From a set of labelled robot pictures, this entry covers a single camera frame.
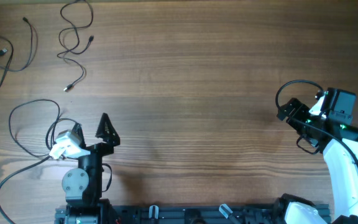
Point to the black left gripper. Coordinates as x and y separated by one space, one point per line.
106 149

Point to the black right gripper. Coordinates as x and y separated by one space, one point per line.
301 109

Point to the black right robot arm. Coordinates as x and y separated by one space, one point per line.
327 127

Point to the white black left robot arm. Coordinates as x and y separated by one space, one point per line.
83 185

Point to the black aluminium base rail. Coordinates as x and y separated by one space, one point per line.
134 214

